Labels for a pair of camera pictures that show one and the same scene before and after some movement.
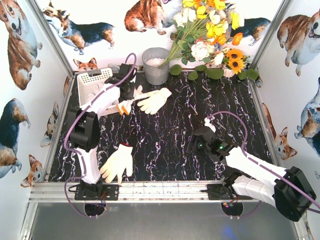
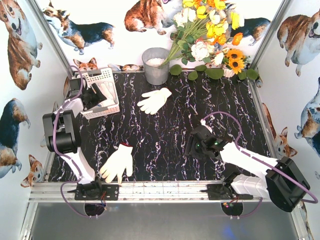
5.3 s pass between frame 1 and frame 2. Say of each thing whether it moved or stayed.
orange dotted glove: moved
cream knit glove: stayed
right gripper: stayed
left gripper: moved
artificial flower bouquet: stayed
